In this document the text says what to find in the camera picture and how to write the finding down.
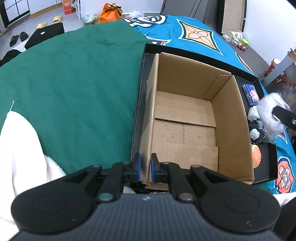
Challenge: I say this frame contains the clear bag white stuffing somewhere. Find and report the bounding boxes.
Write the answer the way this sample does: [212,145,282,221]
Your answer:
[257,92,291,144]

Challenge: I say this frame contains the burger plush toy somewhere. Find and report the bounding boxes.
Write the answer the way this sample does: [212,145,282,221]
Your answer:
[251,145,261,168]

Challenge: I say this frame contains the brown cardboard box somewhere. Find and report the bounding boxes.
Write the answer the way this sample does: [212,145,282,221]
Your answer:
[139,53,254,184]

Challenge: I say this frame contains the black white dotted soft item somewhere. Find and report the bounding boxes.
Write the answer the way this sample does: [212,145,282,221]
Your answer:
[249,118,269,144]

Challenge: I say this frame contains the blue tissue pack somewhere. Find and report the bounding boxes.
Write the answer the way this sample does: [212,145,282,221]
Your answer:
[242,84,260,106]

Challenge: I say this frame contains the black shallow tray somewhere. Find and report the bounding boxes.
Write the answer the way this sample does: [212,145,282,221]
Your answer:
[132,43,278,184]

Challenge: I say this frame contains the red bottle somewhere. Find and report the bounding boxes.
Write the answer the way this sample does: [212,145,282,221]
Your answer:
[265,58,280,76]

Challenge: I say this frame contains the white fluffy blanket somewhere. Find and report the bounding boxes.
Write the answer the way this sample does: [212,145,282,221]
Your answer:
[1,111,66,240]

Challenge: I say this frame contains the green cup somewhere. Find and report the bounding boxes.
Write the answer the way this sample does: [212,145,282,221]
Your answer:
[240,39,249,47]

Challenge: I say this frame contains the green cloth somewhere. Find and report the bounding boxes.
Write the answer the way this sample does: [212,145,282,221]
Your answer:
[1,20,148,174]

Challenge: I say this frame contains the blue patterned blanket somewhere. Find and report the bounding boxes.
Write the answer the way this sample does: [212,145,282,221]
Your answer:
[124,15,295,194]

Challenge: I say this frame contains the black slipper left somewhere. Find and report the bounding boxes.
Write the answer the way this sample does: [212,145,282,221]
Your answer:
[10,35,19,47]

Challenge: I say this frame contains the black slipper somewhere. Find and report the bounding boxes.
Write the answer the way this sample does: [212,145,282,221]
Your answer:
[10,35,19,47]
[19,32,29,42]

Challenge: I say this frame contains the black slipper right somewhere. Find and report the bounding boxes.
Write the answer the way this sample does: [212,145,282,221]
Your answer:
[19,32,29,42]

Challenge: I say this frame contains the yellow slipper near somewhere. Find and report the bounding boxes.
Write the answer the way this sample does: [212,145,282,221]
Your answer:
[36,23,47,30]

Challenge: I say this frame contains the yellow slipper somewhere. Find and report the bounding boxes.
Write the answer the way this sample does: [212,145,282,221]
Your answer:
[36,23,47,30]
[52,16,62,24]

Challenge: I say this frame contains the yellow slipper far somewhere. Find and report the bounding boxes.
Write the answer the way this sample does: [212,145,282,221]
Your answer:
[52,16,62,24]

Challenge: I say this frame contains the white plastic bag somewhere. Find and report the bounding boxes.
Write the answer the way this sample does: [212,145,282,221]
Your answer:
[126,10,145,18]

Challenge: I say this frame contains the red cardboard box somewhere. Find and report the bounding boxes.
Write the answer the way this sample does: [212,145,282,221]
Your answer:
[62,0,75,15]

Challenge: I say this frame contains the orange bag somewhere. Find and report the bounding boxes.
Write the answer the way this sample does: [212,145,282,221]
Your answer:
[99,3,122,23]

